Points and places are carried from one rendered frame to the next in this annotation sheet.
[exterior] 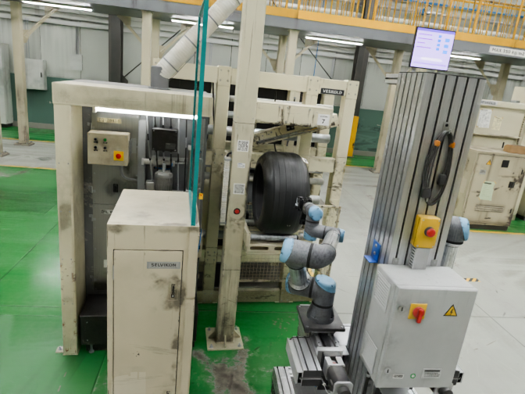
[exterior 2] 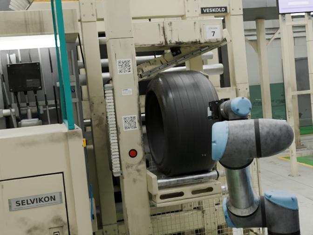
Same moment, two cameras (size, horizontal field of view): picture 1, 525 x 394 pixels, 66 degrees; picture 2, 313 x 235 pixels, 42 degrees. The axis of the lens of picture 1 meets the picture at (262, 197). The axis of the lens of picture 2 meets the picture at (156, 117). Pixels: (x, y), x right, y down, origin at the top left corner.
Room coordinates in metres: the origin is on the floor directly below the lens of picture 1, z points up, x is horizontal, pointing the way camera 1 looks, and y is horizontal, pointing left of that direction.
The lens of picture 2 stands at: (0.51, 0.08, 1.34)
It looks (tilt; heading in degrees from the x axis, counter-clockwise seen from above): 3 degrees down; 359
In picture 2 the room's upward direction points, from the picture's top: 5 degrees counter-clockwise
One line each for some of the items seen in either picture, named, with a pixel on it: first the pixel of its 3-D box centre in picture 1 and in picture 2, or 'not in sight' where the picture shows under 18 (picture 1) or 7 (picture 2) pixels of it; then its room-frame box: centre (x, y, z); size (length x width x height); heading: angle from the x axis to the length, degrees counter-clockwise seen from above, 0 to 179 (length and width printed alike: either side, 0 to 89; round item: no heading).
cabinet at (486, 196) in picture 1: (482, 188); not in sight; (6.42, -3.54, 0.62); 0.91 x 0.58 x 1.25; 99
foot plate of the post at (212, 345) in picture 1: (223, 336); not in sight; (2.66, 0.18, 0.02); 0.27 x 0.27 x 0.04; 13
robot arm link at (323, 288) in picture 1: (323, 289); (280, 210); (1.96, -0.38, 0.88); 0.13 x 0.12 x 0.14; 75
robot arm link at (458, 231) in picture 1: (444, 264); not in sight; (2.00, -1.01, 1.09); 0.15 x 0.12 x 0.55; 73
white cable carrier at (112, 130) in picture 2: (225, 191); (113, 129); (2.61, 0.25, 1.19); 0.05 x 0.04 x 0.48; 13
